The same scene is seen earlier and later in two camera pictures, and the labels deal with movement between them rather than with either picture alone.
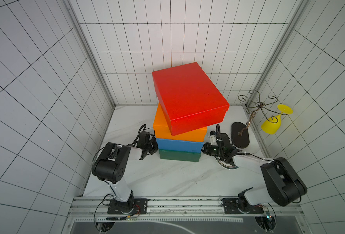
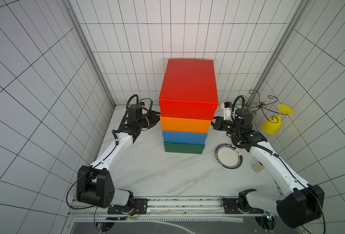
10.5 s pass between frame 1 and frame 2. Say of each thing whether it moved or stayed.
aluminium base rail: stayed
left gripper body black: moved
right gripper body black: moved
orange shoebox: moved
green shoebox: moved
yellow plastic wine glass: stayed
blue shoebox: moved
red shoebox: moved
